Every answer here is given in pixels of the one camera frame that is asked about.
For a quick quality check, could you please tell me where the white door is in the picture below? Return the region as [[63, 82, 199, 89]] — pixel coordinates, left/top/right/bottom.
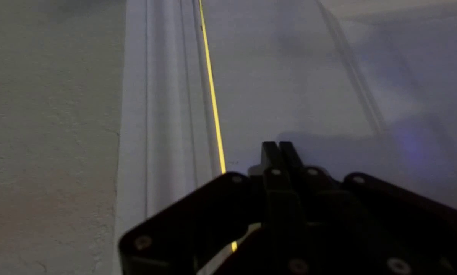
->
[[204, 0, 457, 208]]

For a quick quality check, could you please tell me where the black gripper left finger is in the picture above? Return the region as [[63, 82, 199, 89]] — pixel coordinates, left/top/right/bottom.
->
[[118, 141, 290, 275]]

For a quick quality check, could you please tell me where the white door frame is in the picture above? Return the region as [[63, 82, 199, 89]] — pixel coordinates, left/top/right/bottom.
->
[[112, 0, 230, 275]]

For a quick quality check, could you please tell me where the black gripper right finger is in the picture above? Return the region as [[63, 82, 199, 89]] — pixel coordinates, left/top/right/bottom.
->
[[279, 143, 457, 275]]

